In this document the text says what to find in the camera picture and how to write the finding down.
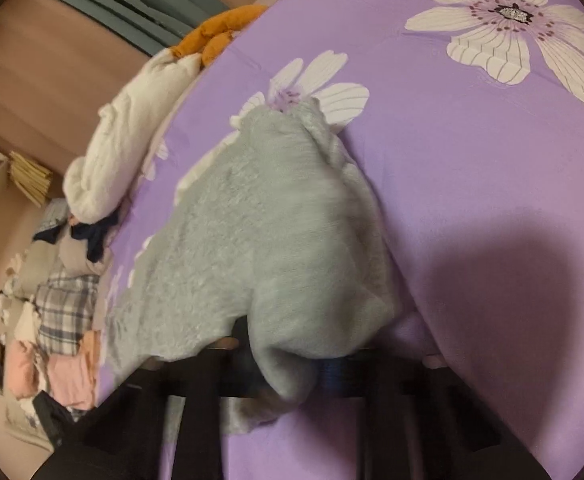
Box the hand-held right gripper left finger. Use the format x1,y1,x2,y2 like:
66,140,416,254
37,319,275,480

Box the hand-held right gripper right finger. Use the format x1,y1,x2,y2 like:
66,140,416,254
319,349,554,480

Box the grey sweatshirt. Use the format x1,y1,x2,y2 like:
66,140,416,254
104,97,409,436

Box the pink folded clothes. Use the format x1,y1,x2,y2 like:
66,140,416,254
4,339,99,409

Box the orange folded cloth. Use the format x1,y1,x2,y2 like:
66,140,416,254
82,330,104,366

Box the taupe pillow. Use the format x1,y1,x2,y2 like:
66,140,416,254
57,230,116,279

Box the navy garment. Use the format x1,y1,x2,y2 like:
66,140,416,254
69,211,123,264

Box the beige pillow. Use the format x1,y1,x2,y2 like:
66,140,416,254
13,247,62,302

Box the blue plaid pillow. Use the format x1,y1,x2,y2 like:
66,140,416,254
33,199,71,242

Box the white plush goose toy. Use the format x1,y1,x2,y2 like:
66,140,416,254
63,4,271,224

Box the purple floral blanket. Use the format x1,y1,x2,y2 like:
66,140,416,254
94,0,584,480

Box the pink curtain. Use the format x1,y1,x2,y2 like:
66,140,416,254
0,0,173,177

